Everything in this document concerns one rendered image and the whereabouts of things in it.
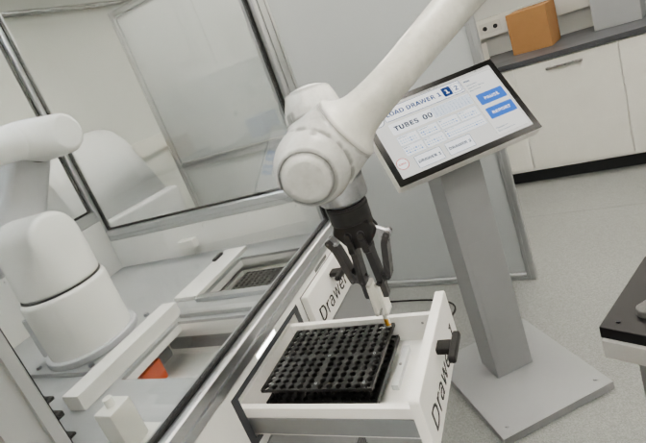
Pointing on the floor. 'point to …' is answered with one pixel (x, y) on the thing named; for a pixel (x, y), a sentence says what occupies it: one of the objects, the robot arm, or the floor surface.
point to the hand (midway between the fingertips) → (378, 296)
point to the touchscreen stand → (503, 324)
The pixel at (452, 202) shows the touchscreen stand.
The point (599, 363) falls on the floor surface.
